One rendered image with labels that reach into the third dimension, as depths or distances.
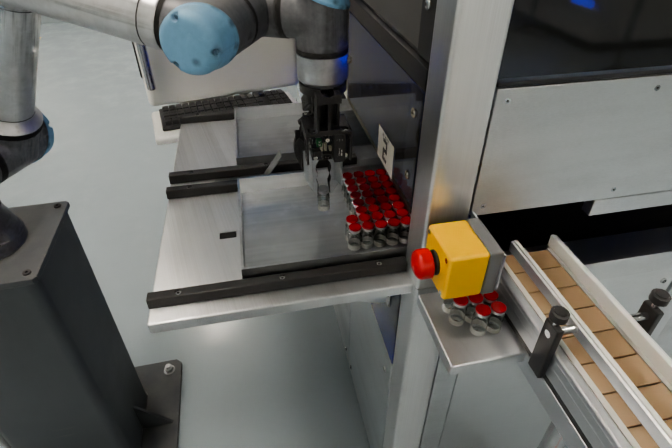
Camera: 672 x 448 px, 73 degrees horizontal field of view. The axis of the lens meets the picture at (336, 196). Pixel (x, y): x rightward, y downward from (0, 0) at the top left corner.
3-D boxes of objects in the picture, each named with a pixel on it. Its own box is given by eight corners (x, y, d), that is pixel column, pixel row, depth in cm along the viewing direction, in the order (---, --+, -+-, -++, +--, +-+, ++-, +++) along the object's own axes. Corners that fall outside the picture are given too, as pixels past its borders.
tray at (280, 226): (399, 174, 97) (401, 160, 95) (447, 256, 76) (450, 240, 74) (239, 192, 92) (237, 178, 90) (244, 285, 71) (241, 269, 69)
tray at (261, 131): (361, 109, 124) (361, 97, 122) (388, 156, 104) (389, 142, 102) (235, 120, 119) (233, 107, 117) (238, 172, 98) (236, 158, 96)
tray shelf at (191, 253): (356, 108, 129) (356, 102, 128) (458, 285, 74) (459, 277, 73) (183, 123, 122) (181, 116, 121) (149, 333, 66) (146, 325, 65)
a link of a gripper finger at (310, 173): (304, 209, 76) (306, 162, 71) (299, 190, 81) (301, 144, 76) (322, 208, 77) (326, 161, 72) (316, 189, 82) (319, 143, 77)
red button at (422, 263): (433, 261, 62) (437, 239, 59) (444, 283, 59) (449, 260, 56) (406, 265, 61) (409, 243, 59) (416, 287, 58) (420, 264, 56)
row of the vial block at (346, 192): (351, 190, 92) (351, 171, 89) (374, 248, 78) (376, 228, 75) (340, 191, 92) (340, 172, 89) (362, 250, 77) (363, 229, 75)
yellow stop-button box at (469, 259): (469, 256, 65) (479, 216, 61) (493, 293, 59) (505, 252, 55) (419, 263, 64) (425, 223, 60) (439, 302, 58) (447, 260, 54)
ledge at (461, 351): (498, 289, 73) (500, 281, 72) (543, 357, 63) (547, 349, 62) (416, 302, 71) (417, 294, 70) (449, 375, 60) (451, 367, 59)
